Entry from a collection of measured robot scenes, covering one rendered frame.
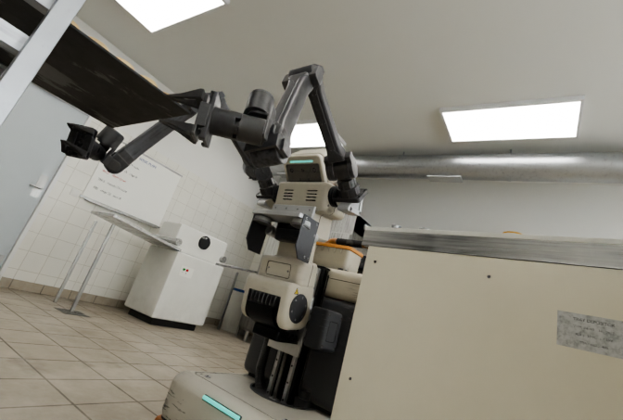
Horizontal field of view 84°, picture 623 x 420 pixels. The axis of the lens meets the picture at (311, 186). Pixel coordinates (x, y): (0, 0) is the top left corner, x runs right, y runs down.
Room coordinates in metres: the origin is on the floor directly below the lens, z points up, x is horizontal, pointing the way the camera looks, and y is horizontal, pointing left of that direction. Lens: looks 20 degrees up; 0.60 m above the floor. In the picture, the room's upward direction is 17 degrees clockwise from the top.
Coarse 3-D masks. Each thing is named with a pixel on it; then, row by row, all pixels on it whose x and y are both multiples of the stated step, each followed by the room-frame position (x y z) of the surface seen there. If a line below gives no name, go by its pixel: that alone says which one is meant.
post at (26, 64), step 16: (64, 0) 0.48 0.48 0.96; (80, 0) 0.49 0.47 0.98; (48, 16) 0.47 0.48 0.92; (64, 16) 0.49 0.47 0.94; (32, 32) 0.48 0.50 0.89; (48, 32) 0.48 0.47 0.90; (32, 48) 0.48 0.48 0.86; (48, 48) 0.49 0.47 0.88; (16, 64) 0.48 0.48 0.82; (32, 64) 0.49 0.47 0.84; (0, 80) 0.47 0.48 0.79; (16, 80) 0.48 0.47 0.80; (0, 96) 0.48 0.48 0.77; (16, 96) 0.49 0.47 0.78; (0, 112) 0.49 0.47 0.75
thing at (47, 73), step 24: (0, 0) 0.51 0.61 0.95; (24, 24) 0.56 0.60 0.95; (0, 48) 0.69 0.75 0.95; (72, 48) 0.60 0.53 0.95; (96, 48) 0.57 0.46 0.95; (48, 72) 0.74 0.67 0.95; (72, 72) 0.70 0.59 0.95; (96, 72) 0.67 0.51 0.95; (120, 72) 0.64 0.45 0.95; (72, 96) 0.84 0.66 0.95; (96, 96) 0.79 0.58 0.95; (120, 96) 0.75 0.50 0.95; (144, 96) 0.71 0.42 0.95; (120, 120) 0.90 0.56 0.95; (144, 120) 0.85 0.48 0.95
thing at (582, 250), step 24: (384, 240) 1.00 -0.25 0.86; (408, 240) 0.94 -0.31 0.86; (432, 240) 0.89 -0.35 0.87; (456, 240) 0.84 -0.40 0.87; (480, 240) 0.80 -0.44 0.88; (504, 240) 0.76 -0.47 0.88; (528, 240) 0.73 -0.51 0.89; (552, 240) 0.70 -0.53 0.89; (576, 240) 0.66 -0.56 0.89; (600, 240) 0.64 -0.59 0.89; (600, 264) 0.64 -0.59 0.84
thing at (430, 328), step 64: (384, 256) 0.98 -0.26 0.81; (448, 256) 0.85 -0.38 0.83; (384, 320) 0.95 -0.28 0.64; (448, 320) 0.83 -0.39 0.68; (512, 320) 0.73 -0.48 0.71; (576, 320) 0.66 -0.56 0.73; (384, 384) 0.92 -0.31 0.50; (448, 384) 0.82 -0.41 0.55; (512, 384) 0.73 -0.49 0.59; (576, 384) 0.65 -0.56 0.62
